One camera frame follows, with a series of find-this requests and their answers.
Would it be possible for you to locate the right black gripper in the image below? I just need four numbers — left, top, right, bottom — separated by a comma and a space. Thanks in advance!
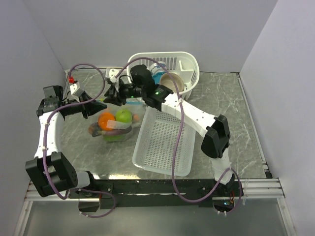
103, 80, 145, 108

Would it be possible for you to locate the orange fake fruit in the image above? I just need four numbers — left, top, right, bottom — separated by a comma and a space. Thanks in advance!
98, 112, 116, 131

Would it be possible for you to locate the green fake apple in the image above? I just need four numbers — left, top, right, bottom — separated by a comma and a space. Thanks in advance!
115, 109, 132, 123

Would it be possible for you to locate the clear perforated plastic tray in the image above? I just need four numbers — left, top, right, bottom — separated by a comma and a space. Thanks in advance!
132, 107, 196, 177

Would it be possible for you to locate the clear zip top bag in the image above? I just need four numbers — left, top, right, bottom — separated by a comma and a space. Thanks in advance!
88, 99, 146, 143

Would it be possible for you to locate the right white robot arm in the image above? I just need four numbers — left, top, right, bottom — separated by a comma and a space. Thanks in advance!
105, 64, 233, 196

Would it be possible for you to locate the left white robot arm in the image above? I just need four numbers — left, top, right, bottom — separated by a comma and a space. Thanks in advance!
25, 86, 107, 198

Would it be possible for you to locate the blue plate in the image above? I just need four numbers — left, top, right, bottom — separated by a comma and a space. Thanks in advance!
152, 72, 164, 84

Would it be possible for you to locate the blue floral white cup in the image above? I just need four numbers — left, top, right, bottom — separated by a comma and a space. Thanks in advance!
149, 61, 166, 76

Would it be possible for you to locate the beige ceramic bowl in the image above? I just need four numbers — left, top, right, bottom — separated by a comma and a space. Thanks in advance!
160, 73, 184, 92

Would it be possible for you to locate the white plastic dish basket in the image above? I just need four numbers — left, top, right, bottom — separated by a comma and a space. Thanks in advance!
126, 52, 200, 100

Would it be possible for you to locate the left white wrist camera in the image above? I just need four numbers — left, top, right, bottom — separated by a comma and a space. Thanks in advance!
68, 76, 83, 102

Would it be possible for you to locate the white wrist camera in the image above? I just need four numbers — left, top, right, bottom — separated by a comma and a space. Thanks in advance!
68, 76, 83, 102
105, 68, 124, 85

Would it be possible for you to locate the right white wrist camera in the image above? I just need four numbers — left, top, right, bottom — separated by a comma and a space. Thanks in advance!
105, 68, 124, 85

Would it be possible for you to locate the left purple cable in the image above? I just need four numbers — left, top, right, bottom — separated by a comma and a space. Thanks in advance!
41, 62, 116, 219

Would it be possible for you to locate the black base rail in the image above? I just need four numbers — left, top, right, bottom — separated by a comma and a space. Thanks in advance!
68, 178, 247, 212

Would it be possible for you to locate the aluminium frame rail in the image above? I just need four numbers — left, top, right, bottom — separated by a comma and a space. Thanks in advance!
13, 179, 99, 236

